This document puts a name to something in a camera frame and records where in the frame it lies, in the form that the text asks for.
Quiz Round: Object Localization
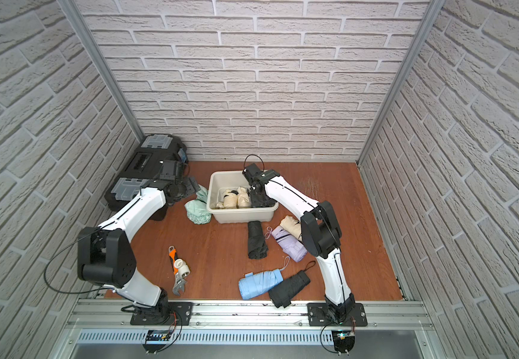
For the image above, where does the beige umbrella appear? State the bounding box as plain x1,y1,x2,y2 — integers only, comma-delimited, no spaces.
236,186,251,209
280,215,302,242
216,189,239,209

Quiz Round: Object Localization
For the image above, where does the mint green umbrella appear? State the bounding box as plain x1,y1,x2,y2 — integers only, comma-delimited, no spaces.
184,186,212,224

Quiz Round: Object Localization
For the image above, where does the white plastic storage box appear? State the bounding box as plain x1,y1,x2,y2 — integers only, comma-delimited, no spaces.
207,171,279,224

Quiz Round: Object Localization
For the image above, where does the black umbrella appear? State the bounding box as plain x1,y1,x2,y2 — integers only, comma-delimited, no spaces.
248,221,268,260
268,260,316,308
249,186,277,208

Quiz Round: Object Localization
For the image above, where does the lilac umbrella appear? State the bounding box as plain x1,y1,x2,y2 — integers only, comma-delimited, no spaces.
266,226,307,263

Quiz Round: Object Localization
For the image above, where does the light blue umbrella front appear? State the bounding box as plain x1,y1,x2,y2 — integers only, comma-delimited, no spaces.
239,256,291,300

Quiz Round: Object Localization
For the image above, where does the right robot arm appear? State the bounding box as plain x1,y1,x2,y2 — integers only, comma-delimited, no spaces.
242,163,355,323

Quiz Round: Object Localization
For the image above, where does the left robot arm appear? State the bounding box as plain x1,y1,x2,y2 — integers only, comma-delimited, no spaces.
77,160,200,308

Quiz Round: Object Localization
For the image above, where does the black umbrella front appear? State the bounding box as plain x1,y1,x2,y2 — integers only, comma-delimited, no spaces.
268,260,316,308

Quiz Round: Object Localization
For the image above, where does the black plastic toolbox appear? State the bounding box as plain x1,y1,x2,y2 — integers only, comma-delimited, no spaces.
104,134,189,212

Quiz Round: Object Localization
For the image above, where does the white pipe fitting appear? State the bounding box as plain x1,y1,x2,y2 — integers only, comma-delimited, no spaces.
174,259,191,278

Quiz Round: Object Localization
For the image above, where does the left controller board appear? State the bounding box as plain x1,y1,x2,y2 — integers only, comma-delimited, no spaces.
143,330,175,354

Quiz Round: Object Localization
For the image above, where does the controller board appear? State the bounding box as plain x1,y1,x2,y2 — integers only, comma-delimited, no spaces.
143,330,175,354
331,331,356,355

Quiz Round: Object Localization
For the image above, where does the right controller board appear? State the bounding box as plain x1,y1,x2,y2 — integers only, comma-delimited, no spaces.
331,331,356,355

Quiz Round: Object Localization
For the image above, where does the orange handled adjustable wrench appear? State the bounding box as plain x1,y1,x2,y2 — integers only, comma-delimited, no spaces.
168,246,186,296

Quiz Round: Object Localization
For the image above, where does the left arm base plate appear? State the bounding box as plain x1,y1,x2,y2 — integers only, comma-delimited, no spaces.
130,302,194,326

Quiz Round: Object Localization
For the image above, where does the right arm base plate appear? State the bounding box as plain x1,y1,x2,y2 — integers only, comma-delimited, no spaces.
307,302,368,328

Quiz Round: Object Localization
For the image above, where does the aluminium front rail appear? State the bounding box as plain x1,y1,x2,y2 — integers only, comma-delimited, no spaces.
66,299,434,331

